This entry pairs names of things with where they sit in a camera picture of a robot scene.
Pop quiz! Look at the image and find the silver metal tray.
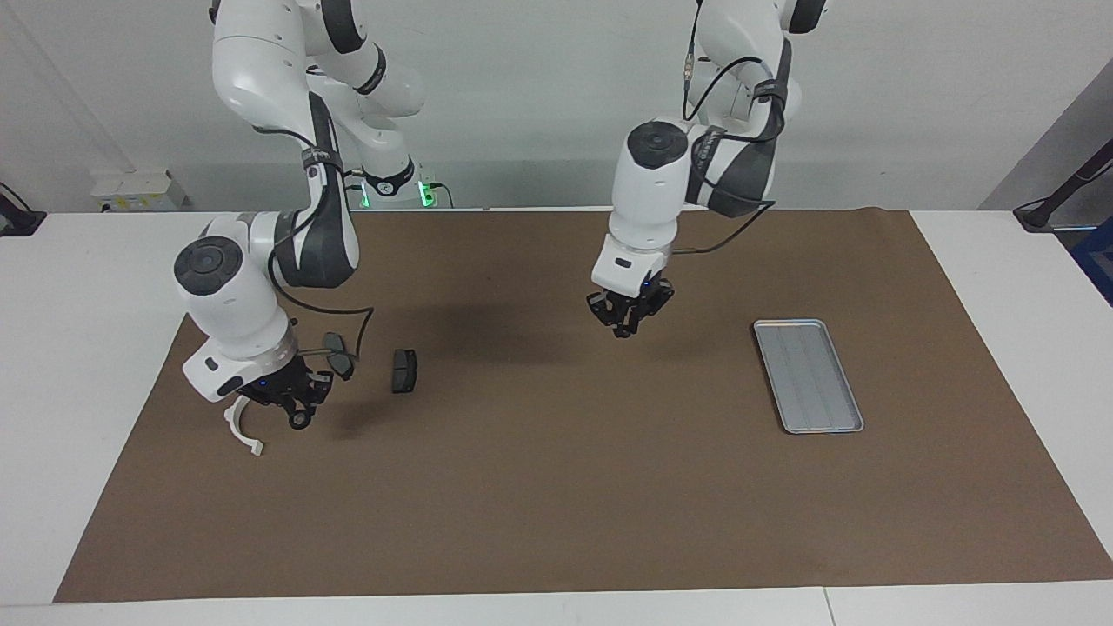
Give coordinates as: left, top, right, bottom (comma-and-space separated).
753, 319, 865, 435

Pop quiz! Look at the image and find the curved dark brake pad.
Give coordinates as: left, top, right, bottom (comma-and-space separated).
323, 332, 357, 382

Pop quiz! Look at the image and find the brown table mat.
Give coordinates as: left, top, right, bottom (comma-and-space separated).
54, 209, 1113, 603

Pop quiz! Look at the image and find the white power strip box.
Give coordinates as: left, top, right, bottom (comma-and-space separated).
91, 170, 187, 213

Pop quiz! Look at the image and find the black clamp stand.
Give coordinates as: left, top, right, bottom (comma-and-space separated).
0, 183, 47, 237

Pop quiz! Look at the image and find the black angled stand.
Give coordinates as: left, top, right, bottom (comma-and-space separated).
1013, 139, 1113, 233

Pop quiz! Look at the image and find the blue crate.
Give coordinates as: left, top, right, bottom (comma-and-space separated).
1071, 217, 1113, 307

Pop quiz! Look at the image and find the white curved plastic bracket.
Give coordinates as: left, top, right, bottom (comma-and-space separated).
223, 396, 265, 457

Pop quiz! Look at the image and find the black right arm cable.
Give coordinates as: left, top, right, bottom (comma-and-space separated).
252, 122, 377, 359

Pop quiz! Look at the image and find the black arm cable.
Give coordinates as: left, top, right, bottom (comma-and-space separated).
683, 0, 788, 256
252, 122, 377, 359

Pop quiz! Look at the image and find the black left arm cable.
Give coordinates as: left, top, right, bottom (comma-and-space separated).
683, 0, 788, 256

